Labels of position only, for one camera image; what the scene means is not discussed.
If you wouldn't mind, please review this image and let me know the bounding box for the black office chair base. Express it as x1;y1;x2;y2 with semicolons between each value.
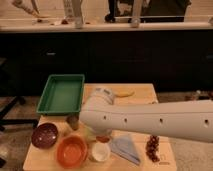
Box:
0;96;38;131

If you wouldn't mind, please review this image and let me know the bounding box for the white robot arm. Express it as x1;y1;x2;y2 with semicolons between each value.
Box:
68;87;213;143

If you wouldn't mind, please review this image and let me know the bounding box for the orange bowl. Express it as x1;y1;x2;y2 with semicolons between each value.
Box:
56;135;88;169

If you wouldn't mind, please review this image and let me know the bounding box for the red grape bunch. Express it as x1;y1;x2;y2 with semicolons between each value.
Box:
146;135;160;162

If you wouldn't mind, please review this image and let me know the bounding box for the green plastic tray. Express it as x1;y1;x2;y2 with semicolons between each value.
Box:
37;74;85;116

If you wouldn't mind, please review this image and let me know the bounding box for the blue folded cloth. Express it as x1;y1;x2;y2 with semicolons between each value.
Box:
109;134;141;165

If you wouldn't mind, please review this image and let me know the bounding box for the red apple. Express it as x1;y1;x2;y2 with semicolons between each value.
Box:
96;136;110;143

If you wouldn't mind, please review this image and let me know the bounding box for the yellow banana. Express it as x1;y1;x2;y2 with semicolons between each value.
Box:
115;91;134;98

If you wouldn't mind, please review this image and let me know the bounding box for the black cabinet counter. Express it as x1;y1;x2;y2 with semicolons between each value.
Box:
0;30;213;95

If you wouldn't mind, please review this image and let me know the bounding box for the dark purple bowl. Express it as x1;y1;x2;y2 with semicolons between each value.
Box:
31;123;58;149

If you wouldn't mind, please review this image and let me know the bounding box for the white paper cup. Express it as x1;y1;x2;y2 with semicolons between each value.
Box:
91;142;111;162

